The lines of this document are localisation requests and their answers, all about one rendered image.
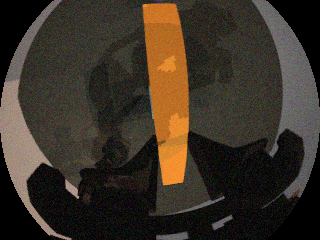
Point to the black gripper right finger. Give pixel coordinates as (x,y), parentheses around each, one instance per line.
(218,163)

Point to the orange bar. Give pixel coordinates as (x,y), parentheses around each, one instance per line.
(167,67)

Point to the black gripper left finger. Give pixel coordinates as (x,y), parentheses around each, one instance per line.
(138,176)

